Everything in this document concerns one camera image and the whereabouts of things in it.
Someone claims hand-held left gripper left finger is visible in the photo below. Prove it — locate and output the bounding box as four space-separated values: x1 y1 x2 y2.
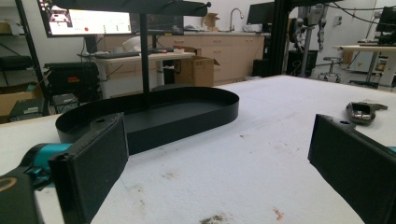
48 112 130 224

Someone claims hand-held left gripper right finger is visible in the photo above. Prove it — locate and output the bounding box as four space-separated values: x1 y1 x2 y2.
307 113 396 224

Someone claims dark metal hair clip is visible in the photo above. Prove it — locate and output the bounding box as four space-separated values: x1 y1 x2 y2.
346 100 389 126

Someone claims black equipment case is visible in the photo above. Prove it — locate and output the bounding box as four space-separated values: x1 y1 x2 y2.
43 61 101 105

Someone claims metal stool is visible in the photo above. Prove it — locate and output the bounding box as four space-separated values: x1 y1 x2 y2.
318 56 344 84

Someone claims black jewelry stand with tray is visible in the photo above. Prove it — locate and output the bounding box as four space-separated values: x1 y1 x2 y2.
51 0 240 156

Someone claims flat cardboard box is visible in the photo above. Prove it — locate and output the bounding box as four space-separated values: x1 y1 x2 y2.
0 81 45 124

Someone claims light wooden work table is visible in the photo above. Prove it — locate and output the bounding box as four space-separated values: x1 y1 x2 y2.
332 44 396 89

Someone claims white standing desk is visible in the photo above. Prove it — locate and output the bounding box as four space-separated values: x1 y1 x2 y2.
77 50 196 100

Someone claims black keyboard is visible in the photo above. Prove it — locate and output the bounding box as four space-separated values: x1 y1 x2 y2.
92 51 142 60

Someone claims grey machine on stand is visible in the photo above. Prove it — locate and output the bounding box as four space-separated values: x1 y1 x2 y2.
288 3 329 78

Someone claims thin black stand pole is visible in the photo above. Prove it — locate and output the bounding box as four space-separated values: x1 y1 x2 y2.
14 0 50 117

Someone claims dark monitor on table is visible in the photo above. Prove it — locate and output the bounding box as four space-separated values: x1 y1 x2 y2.
375 6 396 34

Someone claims large open cardboard box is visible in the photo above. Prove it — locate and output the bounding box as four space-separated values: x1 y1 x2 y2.
173 46 220 88

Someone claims wide computer monitor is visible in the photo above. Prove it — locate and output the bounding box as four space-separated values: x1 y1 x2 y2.
36 0 185 38

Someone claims black monitor on counter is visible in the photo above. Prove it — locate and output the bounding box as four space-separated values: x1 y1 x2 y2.
246 2 276 26

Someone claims metal faucet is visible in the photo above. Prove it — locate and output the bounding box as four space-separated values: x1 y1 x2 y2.
229 7 245 33

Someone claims small open cardboard box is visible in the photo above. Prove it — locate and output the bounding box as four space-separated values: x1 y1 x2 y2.
201 12 220 33

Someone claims black metal frame post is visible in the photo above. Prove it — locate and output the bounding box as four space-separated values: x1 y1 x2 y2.
268 0 294 77

